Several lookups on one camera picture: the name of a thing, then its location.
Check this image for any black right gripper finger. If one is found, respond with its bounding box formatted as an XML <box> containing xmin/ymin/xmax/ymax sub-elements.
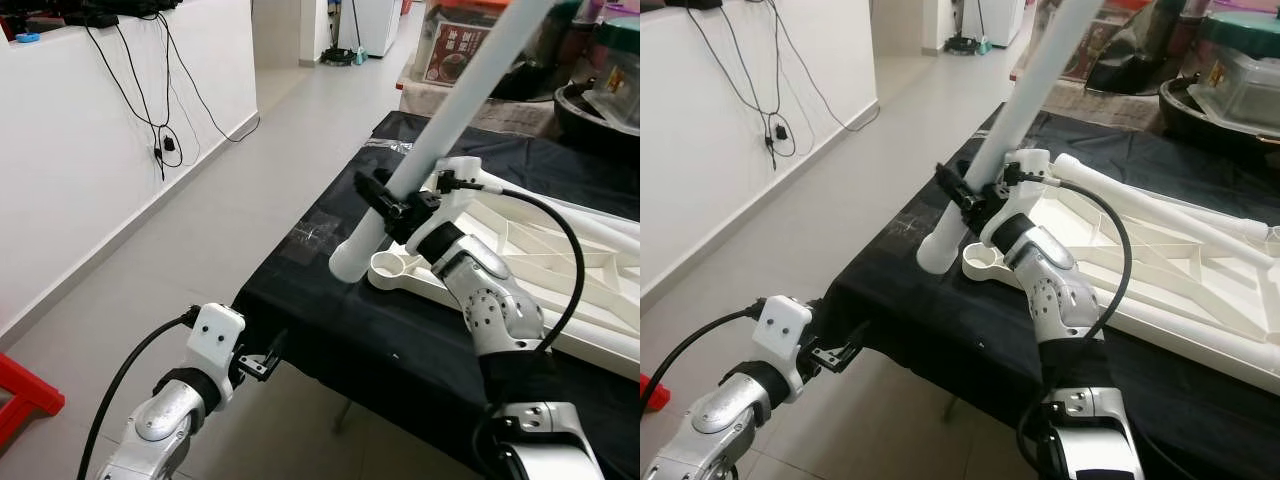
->
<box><xmin>353</xmin><ymin>168</ymin><xmax>403</xmax><ymax>216</ymax></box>
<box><xmin>935</xmin><ymin>162</ymin><xmax>976</xmax><ymax>209</ymax></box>

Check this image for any white plastic children table top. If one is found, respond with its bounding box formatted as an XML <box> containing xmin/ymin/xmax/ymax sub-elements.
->
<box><xmin>960</xmin><ymin>160</ymin><xmax>1280</xmax><ymax>396</ymax></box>
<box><xmin>368</xmin><ymin>170</ymin><xmax>640</xmax><ymax>381</ymax></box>

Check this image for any black tablecloth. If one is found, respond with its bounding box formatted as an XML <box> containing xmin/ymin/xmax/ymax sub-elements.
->
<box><xmin>815</xmin><ymin>105</ymin><xmax>1280</xmax><ymax>480</ymax></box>
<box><xmin>232</xmin><ymin>110</ymin><xmax>640</xmax><ymax>480</ymax></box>

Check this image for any flat clear tape patch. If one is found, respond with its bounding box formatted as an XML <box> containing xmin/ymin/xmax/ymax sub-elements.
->
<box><xmin>285</xmin><ymin>222</ymin><xmax>346</xmax><ymax>263</ymax></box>
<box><xmin>885</xmin><ymin>210</ymin><xmax>946</xmax><ymax>251</ymax></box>

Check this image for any beige patterned bench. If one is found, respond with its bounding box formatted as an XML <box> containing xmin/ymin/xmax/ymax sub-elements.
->
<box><xmin>400</xmin><ymin>80</ymin><xmax>561</xmax><ymax>136</ymax></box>
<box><xmin>1010</xmin><ymin>68</ymin><xmax>1171</xmax><ymax>131</ymax></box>

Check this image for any orange-lidded clear storage box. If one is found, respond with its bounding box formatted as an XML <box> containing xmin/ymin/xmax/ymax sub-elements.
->
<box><xmin>420</xmin><ymin>0</ymin><xmax>501</xmax><ymax>89</ymax></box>
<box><xmin>1035</xmin><ymin>0</ymin><xmax>1111</xmax><ymax>81</ymax></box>

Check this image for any white household appliance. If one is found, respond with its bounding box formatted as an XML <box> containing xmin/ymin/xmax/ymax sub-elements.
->
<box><xmin>338</xmin><ymin>0</ymin><xmax>401</xmax><ymax>56</ymax></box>
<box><xmin>960</xmin><ymin>0</ymin><xmax>1026</xmax><ymax>46</ymax></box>

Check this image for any red plastic stool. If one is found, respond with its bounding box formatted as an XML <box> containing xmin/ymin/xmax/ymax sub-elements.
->
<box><xmin>0</xmin><ymin>352</ymin><xmax>66</xmax><ymax>449</ymax></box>
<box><xmin>640</xmin><ymin>372</ymin><xmax>673</xmax><ymax>413</ymax></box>

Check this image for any grey clear plastic container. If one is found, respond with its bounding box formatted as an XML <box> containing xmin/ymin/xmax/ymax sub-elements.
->
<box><xmin>1205</xmin><ymin>40</ymin><xmax>1280</xmax><ymax>126</ymax></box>
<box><xmin>590</xmin><ymin>45</ymin><xmax>640</xmax><ymax>126</ymax></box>

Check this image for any dark green round lid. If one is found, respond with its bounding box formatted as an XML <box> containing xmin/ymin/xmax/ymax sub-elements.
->
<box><xmin>1200</xmin><ymin>8</ymin><xmax>1280</xmax><ymax>51</ymax></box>
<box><xmin>597</xmin><ymin>15</ymin><xmax>640</xmax><ymax>56</ymax></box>

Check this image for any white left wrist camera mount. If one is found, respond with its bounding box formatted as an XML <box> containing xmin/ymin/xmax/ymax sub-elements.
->
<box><xmin>750</xmin><ymin>296</ymin><xmax>813</xmax><ymax>379</ymax></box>
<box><xmin>185</xmin><ymin>303</ymin><xmax>247</xmax><ymax>386</ymax></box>

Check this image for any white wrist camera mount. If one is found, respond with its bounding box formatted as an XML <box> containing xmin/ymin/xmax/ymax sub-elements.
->
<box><xmin>185</xmin><ymin>303</ymin><xmax>247</xmax><ymax>386</ymax></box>
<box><xmin>985</xmin><ymin>148</ymin><xmax>1061</xmax><ymax>241</ymax></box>
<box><xmin>425</xmin><ymin>157</ymin><xmax>501</xmax><ymax>236</ymax></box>
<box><xmin>750</xmin><ymin>296</ymin><xmax>813</xmax><ymax>379</ymax></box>

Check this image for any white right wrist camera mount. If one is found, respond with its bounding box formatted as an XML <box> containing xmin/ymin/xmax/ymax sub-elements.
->
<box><xmin>425</xmin><ymin>157</ymin><xmax>501</xmax><ymax>236</ymax></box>
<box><xmin>985</xmin><ymin>148</ymin><xmax>1061</xmax><ymax>241</ymax></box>

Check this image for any long black wall cable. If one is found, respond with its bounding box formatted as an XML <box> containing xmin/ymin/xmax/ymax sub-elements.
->
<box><xmin>155</xmin><ymin>10</ymin><xmax>261</xmax><ymax>143</ymax></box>
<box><xmin>765</xmin><ymin>0</ymin><xmax>881</xmax><ymax>133</ymax></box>

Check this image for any black adapter cable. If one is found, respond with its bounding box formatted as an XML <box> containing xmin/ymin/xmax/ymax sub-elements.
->
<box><xmin>685</xmin><ymin>5</ymin><xmax>798</xmax><ymax>171</ymax></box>
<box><xmin>85</xmin><ymin>18</ymin><xmax>183</xmax><ymax>183</ymax></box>

